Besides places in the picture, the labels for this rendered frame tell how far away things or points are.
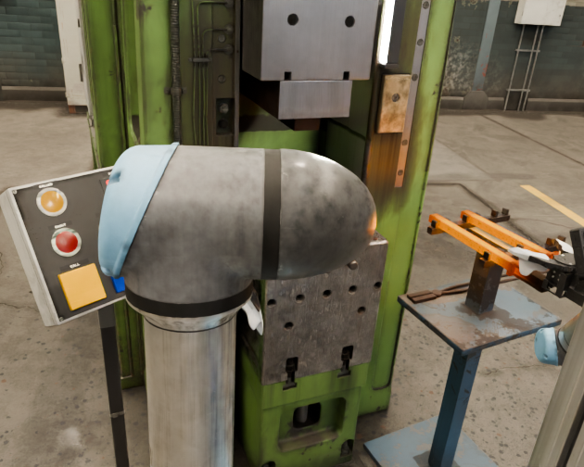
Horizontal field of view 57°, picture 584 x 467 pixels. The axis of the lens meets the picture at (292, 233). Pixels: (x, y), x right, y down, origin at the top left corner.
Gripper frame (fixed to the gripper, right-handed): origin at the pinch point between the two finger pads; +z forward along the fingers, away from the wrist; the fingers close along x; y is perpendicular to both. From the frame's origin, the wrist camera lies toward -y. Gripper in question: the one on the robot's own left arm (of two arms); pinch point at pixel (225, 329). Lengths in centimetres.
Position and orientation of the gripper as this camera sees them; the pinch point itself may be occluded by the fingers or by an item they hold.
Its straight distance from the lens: 112.7
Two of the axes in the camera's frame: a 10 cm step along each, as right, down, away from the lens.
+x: 9.9, 0.9, -0.5
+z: -0.6, 9.0, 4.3
